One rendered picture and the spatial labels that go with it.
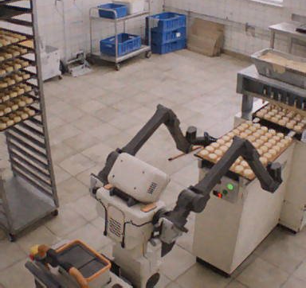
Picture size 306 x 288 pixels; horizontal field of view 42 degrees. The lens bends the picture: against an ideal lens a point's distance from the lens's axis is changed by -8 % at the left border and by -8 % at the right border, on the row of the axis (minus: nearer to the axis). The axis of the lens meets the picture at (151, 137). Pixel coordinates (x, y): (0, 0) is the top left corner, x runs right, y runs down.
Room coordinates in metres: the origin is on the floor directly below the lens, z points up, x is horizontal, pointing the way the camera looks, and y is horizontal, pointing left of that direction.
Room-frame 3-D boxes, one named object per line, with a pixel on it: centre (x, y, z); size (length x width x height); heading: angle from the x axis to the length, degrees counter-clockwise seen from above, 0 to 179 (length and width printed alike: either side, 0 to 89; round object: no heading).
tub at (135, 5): (6.44, 0.36, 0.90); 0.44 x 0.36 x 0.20; 54
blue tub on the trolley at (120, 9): (6.13, 0.58, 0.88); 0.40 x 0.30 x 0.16; 49
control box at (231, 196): (1.97, -0.39, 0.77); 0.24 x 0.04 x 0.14; 48
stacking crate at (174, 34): (6.93, -0.24, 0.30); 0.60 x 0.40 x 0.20; 136
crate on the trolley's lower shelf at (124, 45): (6.30, 0.47, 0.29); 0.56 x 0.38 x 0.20; 144
